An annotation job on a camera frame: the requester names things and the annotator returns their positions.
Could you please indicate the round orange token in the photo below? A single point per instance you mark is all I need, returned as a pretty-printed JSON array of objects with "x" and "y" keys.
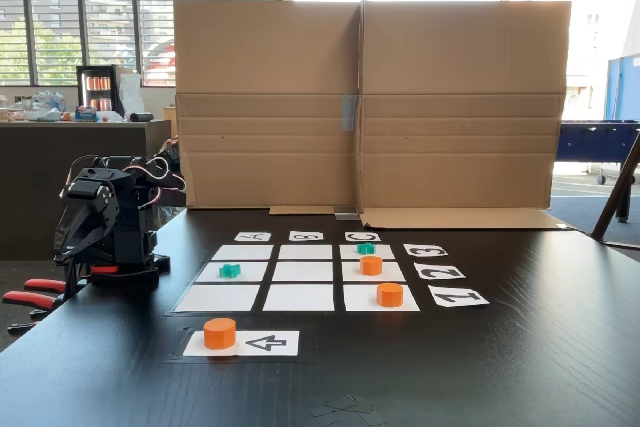
[
  {"x": 371, "y": 266},
  {"x": 219, "y": 334},
  {"x": 390, "y": 295}
]

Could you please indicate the green cross token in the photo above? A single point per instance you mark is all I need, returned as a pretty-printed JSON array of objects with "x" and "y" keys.
[
  {"x": 230, "y": 271},
  {"x": 365, "y": 248}
]

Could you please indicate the white paper grid square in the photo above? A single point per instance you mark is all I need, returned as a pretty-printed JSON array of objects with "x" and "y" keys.
[
  {"x": 299, "y": 298},
  {"x": 383, "y": 253},
  {"x": 217, "y": 298},
  {"x": 244, "y": 252},
  {"x": 357, "y": 299},
  {"x": 350, "y": 274},
  {"x": 303, "y": 271},
  {"x": 305, "y": 252},
  {"x": 255, "y": 272}
]

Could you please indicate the dark counter cabinet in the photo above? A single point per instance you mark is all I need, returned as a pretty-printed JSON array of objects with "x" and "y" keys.
[{"x": 30, "y": 172}]

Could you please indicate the small blue box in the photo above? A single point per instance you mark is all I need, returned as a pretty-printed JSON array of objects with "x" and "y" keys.
[{"x": 86, "y": 115}]

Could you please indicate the clear plastic bag pile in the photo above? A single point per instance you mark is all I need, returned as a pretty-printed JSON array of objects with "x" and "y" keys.
[{"x": 45, "y": 107}]

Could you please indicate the small black object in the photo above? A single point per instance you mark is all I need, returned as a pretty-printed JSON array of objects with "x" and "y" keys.
[{"x": 141, "y": 117}]

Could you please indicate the black mini fridge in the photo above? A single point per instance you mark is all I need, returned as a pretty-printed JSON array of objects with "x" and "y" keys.
[{"x": 97, "y": 92}]

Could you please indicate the white paper bag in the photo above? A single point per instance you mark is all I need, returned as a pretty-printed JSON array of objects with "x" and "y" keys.
[{"x": 131, "y": 92}]

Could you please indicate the window with blinds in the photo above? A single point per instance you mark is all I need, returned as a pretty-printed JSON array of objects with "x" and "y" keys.
[{"x": 55, "y": 47}]

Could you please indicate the paper sheet letter A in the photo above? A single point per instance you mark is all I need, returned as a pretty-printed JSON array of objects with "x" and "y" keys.
[{"x": 252, "y": 236}]

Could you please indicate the paper sheet letter B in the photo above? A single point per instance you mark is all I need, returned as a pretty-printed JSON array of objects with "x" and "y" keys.
[{"x": 305, "y": 236}]

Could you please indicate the white arrow paper sheet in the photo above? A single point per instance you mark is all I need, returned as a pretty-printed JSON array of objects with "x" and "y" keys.
[{"x": 267, "y": 343}]

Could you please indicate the brown cardboard screen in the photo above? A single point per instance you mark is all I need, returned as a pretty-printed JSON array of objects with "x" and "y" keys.
[{"x": 270, "y": 57}]

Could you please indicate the grey tape piece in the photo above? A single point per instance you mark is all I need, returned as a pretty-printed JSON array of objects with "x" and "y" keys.
[{"x": 346, "y": 214}]

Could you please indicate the paper sheet letter C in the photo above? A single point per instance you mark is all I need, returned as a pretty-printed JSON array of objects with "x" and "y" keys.
[{"x": 362, "y": 236}]

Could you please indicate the grey tape strip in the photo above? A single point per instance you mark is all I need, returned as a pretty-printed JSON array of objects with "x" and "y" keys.
[{"x": 349, "y": 113}]

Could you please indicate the paper sheet number 3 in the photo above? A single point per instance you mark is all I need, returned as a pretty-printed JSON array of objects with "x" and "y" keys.
[{"x": 425, "y": 250}]

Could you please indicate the paper sheet number 2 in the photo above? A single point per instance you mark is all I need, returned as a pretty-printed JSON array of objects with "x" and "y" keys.
[{"x": 439, "y": 272}]

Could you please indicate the paper sheet number 1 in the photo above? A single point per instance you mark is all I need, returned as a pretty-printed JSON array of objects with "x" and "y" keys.
[{"x": 457, "y": 296}]

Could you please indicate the blue foosball table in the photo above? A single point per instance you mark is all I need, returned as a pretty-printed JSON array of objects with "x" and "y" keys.
[{"x": 595, "y": 139}]

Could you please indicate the brown wooden tripod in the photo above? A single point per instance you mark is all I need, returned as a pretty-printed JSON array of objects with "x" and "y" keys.
[{"x": 612, "y": 197}]

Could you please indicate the blue container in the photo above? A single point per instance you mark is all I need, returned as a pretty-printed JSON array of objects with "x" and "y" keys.
[{"x": 625, "y": 92}]

